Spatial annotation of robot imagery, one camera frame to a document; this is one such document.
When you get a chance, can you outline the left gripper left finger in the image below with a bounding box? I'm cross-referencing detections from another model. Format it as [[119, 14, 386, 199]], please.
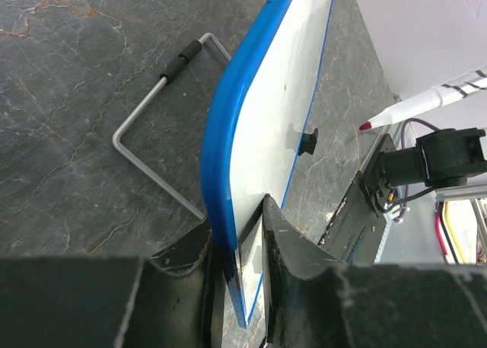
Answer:
[[1, 222, 224, 347]]

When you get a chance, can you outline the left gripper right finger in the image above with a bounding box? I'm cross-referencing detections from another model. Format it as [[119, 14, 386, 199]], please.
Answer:
[[262, 196, 486, 347]]

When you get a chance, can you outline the blue framed whiteboard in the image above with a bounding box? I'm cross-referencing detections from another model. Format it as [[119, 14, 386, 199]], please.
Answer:
[[200, 0, 333, 328]]

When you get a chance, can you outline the white marker pen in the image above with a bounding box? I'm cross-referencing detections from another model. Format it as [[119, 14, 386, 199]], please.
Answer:
[[359, 66, 486, 131]]

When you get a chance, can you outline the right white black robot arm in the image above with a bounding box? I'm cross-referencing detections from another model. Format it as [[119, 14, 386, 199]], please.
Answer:
[[361, 128, 486, 215]]

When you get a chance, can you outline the black whiteboard pen clip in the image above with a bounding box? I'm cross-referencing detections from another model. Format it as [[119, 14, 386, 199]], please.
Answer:
[[298, 128, 319, 156]]

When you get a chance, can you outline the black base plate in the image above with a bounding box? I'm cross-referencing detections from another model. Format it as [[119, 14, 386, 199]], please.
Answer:
[[317, 132, 396, 265]]

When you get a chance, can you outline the metal wire whiteboard stand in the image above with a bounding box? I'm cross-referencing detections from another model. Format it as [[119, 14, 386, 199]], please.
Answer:
[[111, 32, 231, 220]]

